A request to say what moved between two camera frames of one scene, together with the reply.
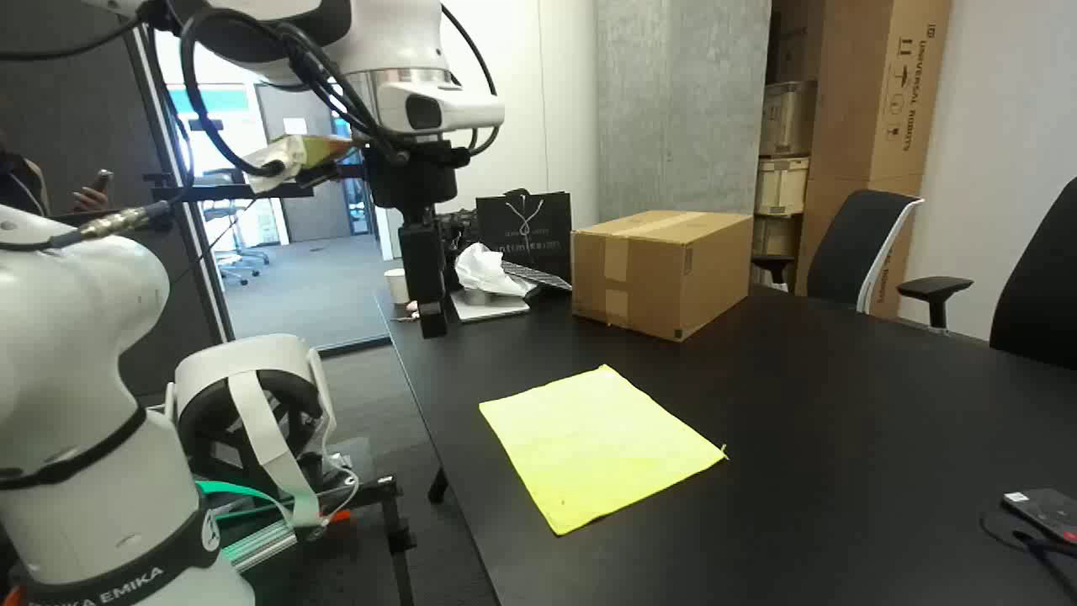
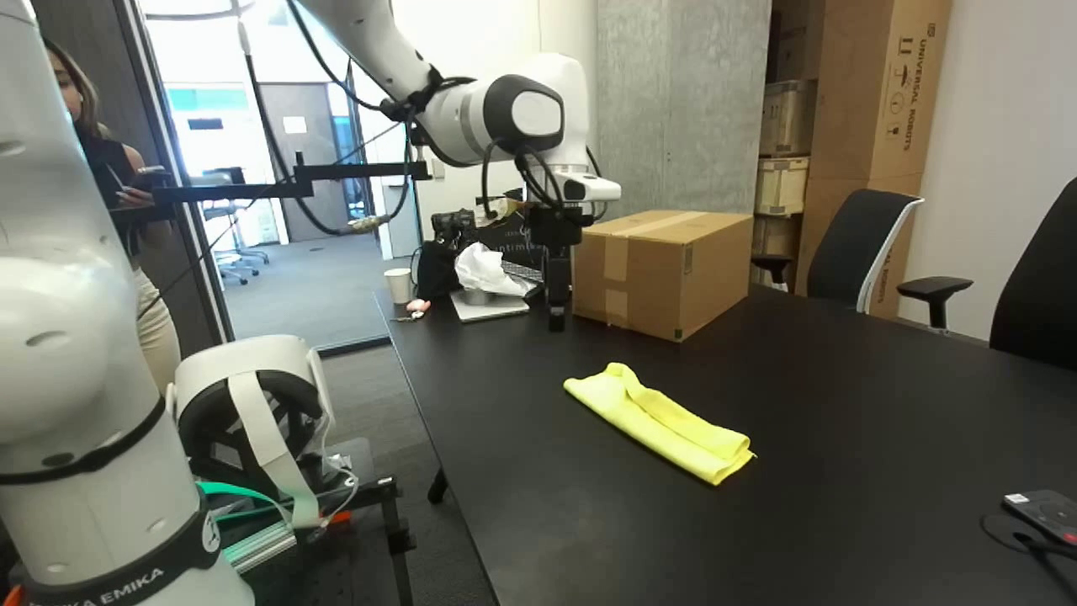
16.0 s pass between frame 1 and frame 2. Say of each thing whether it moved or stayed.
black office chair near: stayed
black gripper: moved
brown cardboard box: stayed
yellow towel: moved
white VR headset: stayed
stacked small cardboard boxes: stayed
